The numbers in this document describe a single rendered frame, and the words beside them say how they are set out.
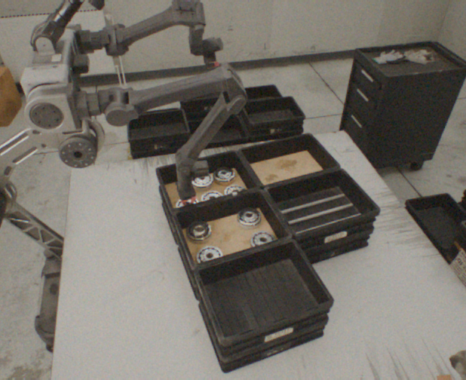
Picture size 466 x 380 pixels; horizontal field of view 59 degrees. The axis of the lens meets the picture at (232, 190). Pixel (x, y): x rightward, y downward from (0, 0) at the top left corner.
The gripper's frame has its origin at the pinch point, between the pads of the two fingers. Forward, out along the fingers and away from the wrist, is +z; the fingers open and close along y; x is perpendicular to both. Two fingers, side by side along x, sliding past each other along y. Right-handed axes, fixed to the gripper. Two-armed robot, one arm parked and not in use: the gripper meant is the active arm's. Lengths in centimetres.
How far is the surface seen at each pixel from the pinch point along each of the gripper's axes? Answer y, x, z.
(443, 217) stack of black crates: -4, -158, 61
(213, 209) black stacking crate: -9.5, -8.7, -2.6
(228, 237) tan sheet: -21.1, -11.3, 4.0
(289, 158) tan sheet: 18, -58, 4
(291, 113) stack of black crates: 106, -104, 39
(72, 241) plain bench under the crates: 11, 51, 17
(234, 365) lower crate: -67, 3, 13
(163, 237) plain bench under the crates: -0.6, 12.7, 17.1
